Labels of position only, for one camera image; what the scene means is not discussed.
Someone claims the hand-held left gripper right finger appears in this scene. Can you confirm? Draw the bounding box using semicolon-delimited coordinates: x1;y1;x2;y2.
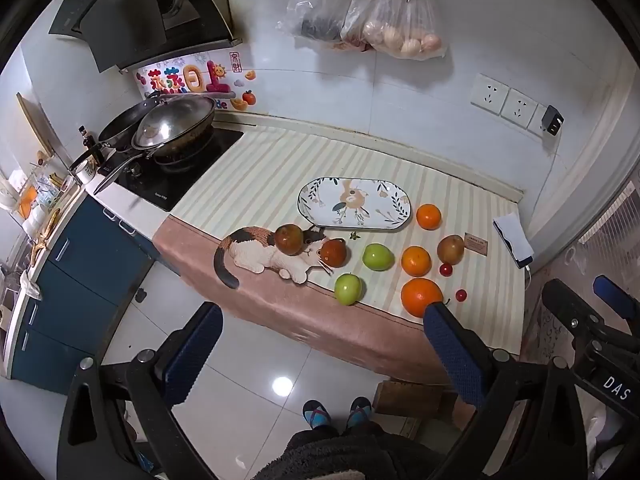
422;301;599;480

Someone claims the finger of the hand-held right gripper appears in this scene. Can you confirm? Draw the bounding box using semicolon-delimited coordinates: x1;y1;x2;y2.
592;275;640;321
542;279;608;356

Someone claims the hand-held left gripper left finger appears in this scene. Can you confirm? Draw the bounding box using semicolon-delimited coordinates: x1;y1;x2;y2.
57;301;224;480

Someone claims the large orange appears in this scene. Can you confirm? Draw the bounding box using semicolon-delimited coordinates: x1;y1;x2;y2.
400;277;445;318

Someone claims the small orange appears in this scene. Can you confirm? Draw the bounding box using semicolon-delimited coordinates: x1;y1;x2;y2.
416;203;443;231
401;246;432;277

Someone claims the light red yellow apple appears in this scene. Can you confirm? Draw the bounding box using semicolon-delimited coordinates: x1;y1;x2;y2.
437;234;466;265

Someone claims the green apple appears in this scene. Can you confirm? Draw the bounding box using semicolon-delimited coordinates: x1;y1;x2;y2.
362;243;393;271
334;273;366;306

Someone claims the dark red spotted apple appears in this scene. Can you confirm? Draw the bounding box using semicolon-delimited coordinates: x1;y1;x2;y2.
274;224;306;256

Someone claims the oval floral ceramic plate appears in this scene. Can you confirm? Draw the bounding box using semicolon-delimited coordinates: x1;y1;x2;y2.
297;176;414;232

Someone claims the pink patterned cloth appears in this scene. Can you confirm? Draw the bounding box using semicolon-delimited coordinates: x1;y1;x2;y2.
522;260;581;366

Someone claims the white cloth on phone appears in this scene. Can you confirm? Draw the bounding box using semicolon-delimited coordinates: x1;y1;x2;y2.
492;212;536;267

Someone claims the person's right slipper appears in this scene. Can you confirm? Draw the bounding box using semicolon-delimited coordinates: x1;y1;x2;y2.
346;396;375;428

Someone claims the person's slipper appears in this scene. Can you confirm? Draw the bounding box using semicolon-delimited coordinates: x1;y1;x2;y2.
346;396;375;428
302;400;333;431

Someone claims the person's left slipper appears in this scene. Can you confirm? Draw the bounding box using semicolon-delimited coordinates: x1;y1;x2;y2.
302;400;333;431

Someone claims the blue kitchen cabinet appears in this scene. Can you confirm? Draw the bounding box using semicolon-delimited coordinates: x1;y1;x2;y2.
10;195;157;396

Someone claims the person's dark fleece clothing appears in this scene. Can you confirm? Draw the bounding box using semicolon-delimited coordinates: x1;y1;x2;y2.
250;420;436;480

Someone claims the black charger plug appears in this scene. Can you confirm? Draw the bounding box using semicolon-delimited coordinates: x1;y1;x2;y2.
541;105;565;137

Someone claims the striped cat print tablecloth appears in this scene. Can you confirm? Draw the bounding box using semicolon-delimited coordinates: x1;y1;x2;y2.
152;120;527;386

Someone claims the black induction cooktop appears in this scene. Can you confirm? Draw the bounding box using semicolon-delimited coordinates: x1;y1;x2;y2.
97;127;245;212

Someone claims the steel wok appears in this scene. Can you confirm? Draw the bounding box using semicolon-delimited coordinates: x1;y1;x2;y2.
94;96;217;196

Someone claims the steel wok lid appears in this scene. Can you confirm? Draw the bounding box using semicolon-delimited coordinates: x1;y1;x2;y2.
131;96;216;149

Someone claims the dark sauce bottle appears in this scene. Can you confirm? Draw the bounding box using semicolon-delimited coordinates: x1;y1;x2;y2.
77;125;106;166

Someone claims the black frying pan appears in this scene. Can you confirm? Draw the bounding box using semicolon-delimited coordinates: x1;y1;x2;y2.
70;100;168;171

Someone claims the wooden cutting board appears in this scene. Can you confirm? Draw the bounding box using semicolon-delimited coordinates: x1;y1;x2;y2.
15;92;68;161

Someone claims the plastic bag with eggs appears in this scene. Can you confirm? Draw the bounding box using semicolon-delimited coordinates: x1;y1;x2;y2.
340;0;447;62

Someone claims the black range hood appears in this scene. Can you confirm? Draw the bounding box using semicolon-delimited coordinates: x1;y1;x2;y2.
48;0;243;73

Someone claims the plastic bag with dark contents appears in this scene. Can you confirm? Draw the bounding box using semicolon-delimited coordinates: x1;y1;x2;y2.
276;0;371;52

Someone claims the white wire rack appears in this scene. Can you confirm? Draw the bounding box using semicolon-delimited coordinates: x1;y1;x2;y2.
579;180;640;273

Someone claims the white wall socket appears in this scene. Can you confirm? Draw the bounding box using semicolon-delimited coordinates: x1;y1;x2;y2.
501;87;540;127
471;74;511;115
527;101;551;136

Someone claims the colourful wall sticker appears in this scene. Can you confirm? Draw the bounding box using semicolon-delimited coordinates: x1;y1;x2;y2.
135;50;257;112

